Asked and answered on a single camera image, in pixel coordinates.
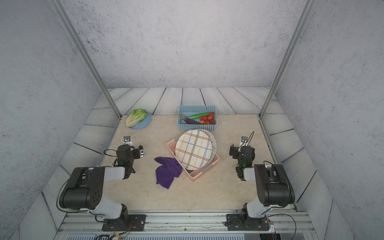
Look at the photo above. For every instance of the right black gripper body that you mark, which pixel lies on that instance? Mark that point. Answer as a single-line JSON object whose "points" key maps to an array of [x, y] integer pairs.
{"points": [[237, 155]]}

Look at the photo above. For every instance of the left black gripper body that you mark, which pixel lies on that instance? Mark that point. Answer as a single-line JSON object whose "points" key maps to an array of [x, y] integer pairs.
{"points": [[134, 155]]}

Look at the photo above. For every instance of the purple cleaning cloth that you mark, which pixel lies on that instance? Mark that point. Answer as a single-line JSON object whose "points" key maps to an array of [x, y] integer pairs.
{"points": [[168, 170]]}

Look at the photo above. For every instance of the white plaid striped plate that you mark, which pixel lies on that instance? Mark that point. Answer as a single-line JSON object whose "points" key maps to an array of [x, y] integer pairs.
{"points": [[194, 150]]}

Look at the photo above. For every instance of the colourful squiggle pattern plate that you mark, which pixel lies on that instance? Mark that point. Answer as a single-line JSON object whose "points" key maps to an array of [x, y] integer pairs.
{"points": [[213, 142]]}

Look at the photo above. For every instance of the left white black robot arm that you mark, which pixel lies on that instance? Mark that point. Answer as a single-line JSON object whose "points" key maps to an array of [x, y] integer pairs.
{"points": [[83, 191]]}

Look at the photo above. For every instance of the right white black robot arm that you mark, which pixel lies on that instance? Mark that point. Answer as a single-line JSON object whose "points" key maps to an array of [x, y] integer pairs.
{"points": [[274, 190]]}

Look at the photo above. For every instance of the light blue small plate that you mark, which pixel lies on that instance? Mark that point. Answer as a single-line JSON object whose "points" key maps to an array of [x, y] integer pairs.
{"points": [[143, 123]]}

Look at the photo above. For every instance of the green lettuce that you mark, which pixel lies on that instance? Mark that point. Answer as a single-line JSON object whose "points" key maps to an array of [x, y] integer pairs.
{"points": [[135, 117]]}

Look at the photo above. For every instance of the pink plastic dish basket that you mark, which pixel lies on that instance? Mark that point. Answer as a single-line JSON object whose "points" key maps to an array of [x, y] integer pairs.
{"points": [[194, 175]]}

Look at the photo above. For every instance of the purple eggplant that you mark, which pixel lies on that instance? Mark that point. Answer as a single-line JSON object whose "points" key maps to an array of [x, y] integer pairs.
{"points": [[189, 121]]}

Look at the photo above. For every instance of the blue plastic basket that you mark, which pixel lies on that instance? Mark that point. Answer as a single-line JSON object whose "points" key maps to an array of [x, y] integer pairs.
{"points": [[189, 110]]}

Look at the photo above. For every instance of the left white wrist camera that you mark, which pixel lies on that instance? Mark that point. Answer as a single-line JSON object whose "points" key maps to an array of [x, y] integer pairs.
{"points": [[127, 140]]}

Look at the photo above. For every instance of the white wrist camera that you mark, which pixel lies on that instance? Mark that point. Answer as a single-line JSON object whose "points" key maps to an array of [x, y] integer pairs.
{"points": [[127, 140], [244, 140]]}

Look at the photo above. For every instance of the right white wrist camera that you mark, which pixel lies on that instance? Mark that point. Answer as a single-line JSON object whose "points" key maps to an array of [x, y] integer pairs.
{"points": [[244, 140]]}

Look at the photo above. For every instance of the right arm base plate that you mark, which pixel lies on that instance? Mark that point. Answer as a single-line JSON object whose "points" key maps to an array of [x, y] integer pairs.
{"points": [[237, 222]]}

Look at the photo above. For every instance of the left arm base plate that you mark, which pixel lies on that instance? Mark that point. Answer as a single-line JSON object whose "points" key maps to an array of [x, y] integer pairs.
{"points": [[126, 223]]}

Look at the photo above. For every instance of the aluminium mounting rail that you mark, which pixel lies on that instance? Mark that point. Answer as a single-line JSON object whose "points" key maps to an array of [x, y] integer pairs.
{"points": [[201, 225]]}

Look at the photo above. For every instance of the left aluminium frame post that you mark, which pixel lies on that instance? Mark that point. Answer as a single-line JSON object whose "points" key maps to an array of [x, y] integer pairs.
{"points": [[68, 26]]}

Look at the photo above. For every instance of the aluminium frame post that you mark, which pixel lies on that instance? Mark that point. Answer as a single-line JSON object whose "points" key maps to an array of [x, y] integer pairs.
{"points": [[68, 26], [288, 54]]}

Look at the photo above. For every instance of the right aluminium frame post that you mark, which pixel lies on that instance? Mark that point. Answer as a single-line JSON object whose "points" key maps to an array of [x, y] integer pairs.
{"points": [[288, 54]]}

